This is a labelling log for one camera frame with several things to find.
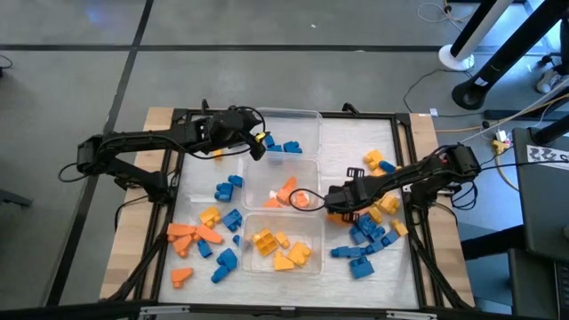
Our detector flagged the black front beam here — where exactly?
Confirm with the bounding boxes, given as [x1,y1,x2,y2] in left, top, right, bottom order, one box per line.
[0,300,569,320]

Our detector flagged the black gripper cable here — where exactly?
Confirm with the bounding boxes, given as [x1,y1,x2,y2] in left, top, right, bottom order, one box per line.
[184,105,268,161]
[288,188,329,213]

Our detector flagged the person's leg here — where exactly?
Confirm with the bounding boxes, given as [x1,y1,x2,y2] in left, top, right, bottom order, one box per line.
[549,8,569,76]

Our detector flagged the black stand post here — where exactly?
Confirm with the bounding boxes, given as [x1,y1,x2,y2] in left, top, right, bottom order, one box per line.
[451,0,569,111]

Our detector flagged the black side desk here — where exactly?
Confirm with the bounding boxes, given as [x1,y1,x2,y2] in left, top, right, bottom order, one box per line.
[506,127,569,320]

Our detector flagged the black stand leg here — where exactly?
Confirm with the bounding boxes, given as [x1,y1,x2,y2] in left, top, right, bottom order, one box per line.
[527,113,569,147]

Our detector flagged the white marker sheet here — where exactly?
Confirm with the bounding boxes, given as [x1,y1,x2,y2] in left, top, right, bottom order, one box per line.
[526,144,569,172]

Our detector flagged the white table mat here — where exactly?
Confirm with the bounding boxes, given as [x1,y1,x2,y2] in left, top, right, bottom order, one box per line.
[157,116,421,311]

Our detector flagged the white pole with round base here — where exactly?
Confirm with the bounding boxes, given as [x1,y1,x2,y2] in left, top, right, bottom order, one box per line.
[437,0,517,72]

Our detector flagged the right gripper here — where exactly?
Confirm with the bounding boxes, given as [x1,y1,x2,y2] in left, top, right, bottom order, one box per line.
[325,166,377,225]

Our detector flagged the clear plastic bin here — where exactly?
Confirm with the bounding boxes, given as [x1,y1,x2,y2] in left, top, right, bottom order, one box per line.
[241,156,322,212]
[253,108,323,160]
[241,212,326,276]

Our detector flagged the black stand foot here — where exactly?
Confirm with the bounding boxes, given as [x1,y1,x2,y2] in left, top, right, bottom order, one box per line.
[0,188,35,209]

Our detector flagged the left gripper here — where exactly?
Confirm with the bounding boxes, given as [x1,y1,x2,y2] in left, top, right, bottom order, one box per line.
[207,108,268,162]

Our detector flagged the person's shoe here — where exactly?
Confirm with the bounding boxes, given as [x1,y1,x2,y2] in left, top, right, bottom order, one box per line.
[535,68,566,94]

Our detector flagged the yellow floor cable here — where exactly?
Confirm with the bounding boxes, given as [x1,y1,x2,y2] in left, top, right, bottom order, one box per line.
[434,92,569,134]

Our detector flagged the black floor cable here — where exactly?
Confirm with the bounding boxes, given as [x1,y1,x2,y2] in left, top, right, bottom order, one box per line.
[402,68,468,116]

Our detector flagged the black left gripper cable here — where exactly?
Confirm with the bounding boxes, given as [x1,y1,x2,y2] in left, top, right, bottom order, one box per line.
[184,105,268,161]

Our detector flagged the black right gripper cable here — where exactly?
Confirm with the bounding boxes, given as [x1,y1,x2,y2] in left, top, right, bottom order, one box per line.
[288,188,329,213]

